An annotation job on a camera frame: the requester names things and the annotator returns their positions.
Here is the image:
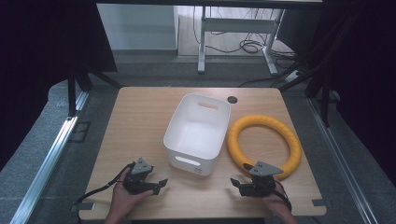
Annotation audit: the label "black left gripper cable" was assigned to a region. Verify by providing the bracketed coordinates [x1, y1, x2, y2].
[71, 162, 136, 206]

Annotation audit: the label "black floor cables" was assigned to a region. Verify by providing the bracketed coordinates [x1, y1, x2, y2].
[191, 6, 300, 88]

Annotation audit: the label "white plastic storage bin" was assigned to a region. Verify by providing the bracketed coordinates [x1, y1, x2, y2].
[163, 92, 232, 177]

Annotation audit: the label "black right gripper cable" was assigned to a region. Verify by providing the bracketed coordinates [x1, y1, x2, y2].
[273, 179, 293, 213]

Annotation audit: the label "black curtain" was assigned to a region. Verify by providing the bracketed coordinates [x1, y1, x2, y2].
[0, 0, 118, 172]
[306, 0, 396, 178]

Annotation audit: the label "yellow foam ring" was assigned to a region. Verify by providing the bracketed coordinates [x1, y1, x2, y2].
[226, 114, 303, 181]

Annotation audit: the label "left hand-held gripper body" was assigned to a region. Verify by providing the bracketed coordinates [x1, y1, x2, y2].
[122, 157, 154, 196]

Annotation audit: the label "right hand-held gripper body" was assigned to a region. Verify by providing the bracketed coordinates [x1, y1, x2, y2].
[243, 161, 285, 198]

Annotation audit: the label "black tripod stand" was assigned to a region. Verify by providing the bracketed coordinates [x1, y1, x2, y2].
[278, 18, 353, 128]
[66, 66, 123, 119]

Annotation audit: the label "white power strip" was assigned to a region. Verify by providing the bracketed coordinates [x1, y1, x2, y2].
[284, 70, 304, 84]

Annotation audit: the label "aluminium floor rail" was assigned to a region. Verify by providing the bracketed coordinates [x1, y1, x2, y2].
[306, 91, 379, 224]
[8, 91, 90, 224]

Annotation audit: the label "white metal desk frame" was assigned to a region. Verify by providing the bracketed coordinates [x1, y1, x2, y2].
[197, 6, 285, 77]

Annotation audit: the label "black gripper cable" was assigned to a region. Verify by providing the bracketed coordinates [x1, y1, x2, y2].
[273, 179, 293, 213]
[71, 162, 136, 206]

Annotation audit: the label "person's right hand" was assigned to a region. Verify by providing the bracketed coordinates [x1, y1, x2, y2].
[261, 188, 293, 220]

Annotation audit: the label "person's left hand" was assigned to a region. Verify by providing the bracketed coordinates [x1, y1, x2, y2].
[109, 168, 155, 220]

